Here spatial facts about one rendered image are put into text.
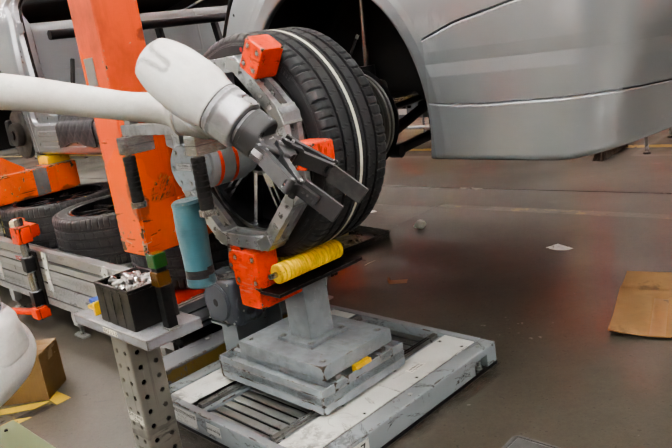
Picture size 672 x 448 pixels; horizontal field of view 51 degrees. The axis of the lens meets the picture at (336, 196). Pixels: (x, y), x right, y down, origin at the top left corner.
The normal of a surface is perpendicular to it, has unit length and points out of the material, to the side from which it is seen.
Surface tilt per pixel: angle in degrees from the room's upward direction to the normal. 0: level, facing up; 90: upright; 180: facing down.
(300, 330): 90
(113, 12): 90
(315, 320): 90
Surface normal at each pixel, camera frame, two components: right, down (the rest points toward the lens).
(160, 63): -0.24, -0.18
